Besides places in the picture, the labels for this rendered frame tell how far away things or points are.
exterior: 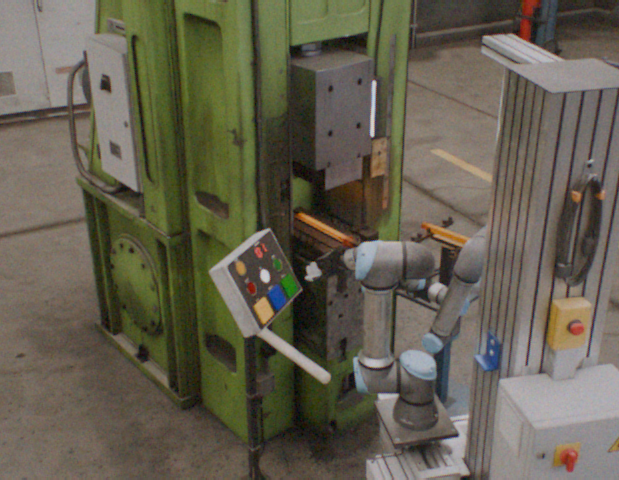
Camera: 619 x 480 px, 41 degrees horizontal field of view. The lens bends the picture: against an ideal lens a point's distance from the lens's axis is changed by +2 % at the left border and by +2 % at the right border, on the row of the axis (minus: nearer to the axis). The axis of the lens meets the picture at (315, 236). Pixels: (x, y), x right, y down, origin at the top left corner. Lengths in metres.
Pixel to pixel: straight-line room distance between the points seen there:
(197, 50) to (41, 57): 5.04
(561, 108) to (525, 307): 0.53
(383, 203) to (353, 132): 0.58
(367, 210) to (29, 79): 5.19
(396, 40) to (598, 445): 1.94
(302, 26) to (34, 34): 5.32
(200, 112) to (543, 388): 1.86
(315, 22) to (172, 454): 2.03
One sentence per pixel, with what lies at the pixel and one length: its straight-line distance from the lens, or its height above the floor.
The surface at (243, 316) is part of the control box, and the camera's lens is 2.96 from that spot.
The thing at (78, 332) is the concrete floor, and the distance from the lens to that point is 4.90.
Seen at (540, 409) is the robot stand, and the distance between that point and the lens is 2.26.
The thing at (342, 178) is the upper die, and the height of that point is 1.30.
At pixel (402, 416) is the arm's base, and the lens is 2.76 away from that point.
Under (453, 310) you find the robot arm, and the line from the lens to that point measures 2.97.
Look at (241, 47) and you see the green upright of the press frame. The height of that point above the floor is 1.86.
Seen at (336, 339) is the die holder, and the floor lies 0.57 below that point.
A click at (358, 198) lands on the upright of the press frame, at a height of 1.07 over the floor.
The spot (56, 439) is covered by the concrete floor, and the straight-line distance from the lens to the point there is 4.17.
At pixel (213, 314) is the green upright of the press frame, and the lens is 3.89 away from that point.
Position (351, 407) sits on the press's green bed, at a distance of 3.94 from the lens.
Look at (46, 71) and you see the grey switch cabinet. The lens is 8.39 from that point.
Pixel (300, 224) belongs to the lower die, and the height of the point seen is 0.99.
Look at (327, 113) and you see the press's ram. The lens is 3.21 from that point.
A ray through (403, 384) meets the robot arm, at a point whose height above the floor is 0.99.
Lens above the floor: 2.59
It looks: 27 degrees down
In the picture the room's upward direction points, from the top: straight up
